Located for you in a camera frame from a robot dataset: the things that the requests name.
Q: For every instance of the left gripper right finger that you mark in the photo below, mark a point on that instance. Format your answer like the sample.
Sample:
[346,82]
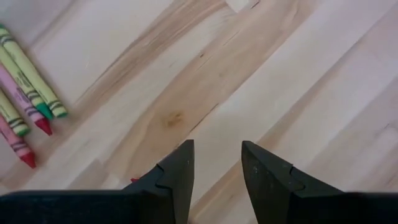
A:
[264,180]

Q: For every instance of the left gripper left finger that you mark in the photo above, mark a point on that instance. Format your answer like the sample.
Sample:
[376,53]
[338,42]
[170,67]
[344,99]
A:
[183,174]

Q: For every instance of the green crayon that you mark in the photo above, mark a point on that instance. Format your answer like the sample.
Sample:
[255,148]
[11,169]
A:
[31,70]
[11,115]
[21,79]

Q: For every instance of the red crayon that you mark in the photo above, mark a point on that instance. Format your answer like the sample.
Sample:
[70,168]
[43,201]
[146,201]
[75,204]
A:
[15,141]
[15,88]

